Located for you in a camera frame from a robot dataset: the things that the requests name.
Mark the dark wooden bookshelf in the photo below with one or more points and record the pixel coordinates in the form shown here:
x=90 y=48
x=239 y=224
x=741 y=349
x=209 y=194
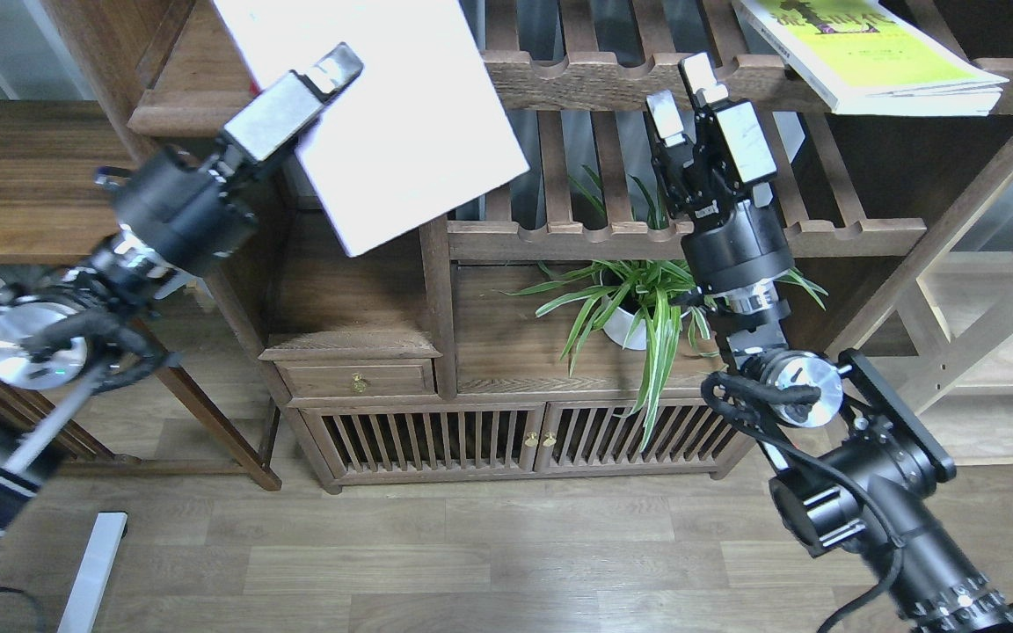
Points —
x=459 y=368

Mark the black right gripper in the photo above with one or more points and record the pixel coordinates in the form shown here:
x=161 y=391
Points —
x=720 y=179

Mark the white book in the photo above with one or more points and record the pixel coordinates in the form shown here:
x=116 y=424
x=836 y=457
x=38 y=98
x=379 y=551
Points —
x=420 y=132

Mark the white table leg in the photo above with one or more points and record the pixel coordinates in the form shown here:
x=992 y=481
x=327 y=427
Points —
x=90 y=583

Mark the yellow green book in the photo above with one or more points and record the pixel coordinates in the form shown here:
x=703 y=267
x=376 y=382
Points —
x=862 y=59

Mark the white plant pot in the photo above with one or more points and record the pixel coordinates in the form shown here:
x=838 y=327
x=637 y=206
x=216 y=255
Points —
x=630 y=325

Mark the brass drawer knob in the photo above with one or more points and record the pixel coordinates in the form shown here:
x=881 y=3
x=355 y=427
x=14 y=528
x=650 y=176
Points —
x=359 y=384

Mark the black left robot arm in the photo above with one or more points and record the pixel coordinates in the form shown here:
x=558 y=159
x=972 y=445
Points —
x=75 y=331

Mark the dark wooden side shelf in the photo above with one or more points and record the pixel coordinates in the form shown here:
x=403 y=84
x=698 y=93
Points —
x=50 y=214

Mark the light wooden shelf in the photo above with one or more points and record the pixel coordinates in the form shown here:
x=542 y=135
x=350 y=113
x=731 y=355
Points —
x=940 y=325

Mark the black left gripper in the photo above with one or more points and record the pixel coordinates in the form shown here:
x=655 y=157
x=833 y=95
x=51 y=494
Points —
x=177 y=216

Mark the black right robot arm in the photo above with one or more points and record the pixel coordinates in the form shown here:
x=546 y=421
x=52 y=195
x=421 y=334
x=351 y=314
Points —
x=853 y=463

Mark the spider plant leaves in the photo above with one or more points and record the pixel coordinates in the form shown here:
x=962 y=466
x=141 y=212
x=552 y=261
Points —
x=671 y=321

